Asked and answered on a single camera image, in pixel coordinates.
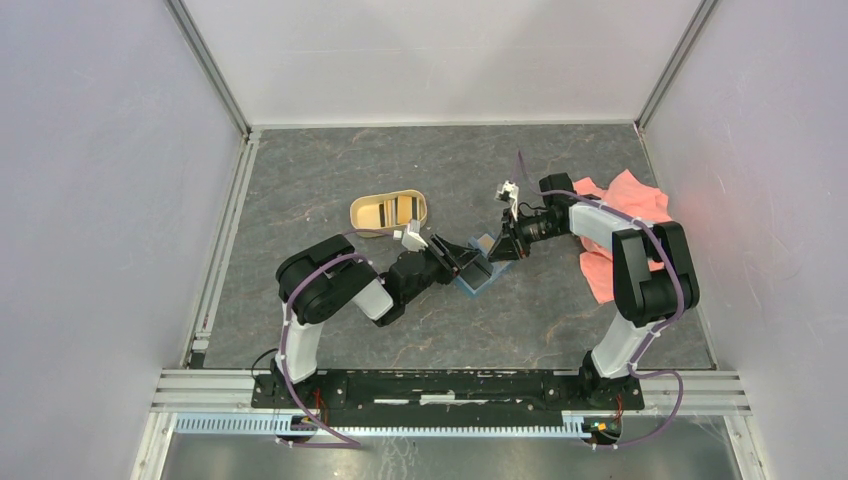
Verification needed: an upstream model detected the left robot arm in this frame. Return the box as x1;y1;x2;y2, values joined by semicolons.
273;230;483;408

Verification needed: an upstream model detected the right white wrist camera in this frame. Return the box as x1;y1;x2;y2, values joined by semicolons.
495;180;520;206

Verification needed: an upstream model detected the aluminium frame rail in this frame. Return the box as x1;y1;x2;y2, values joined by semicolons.
152;369;751;415

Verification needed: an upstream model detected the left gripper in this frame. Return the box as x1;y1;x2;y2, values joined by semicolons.
402;232;482;304

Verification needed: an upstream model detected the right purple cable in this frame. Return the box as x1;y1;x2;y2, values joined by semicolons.
515;150;687;450

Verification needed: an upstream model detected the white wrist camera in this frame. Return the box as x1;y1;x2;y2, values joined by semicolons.
393;219;428;252
495;180;520;206

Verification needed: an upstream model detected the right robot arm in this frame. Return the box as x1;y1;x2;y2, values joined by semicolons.
488;174;700;408

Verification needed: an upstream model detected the beige card tray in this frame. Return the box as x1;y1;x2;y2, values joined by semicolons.
349;189;429;238

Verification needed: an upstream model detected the blue slotted cable duct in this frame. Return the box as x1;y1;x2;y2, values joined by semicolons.
173;413;588;439

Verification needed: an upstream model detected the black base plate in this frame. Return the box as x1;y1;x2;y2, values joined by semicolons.
251;369;645;429

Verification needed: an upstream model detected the blue card holder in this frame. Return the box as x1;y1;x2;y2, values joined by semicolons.
453;233;512;298

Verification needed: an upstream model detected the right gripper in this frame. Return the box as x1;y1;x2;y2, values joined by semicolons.
486;207;563;263

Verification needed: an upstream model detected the pink cloth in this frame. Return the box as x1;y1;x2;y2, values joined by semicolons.
573;169;682;305

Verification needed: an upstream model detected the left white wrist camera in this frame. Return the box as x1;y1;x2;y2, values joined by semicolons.
393;219;428;252

